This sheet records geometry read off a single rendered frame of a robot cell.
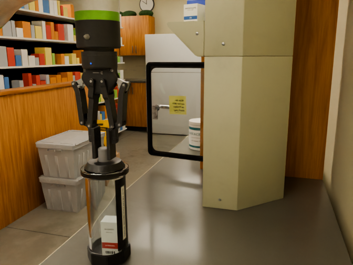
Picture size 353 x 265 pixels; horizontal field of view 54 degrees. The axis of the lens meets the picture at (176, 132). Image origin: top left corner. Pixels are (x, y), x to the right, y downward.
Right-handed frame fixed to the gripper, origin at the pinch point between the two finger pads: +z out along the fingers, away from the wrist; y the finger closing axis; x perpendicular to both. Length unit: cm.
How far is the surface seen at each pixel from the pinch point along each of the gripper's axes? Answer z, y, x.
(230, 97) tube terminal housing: -7.4, -24.1, -33.3
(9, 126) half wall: 39, 178, -167
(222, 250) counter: 28.0, -26.1, -9.8
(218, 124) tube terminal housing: 1.1, -20.7, -33.3
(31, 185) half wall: 99, 178, -187
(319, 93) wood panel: -5, -52, -70
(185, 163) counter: 28, 1, -76
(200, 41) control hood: -23.2, -14.9, -33.4
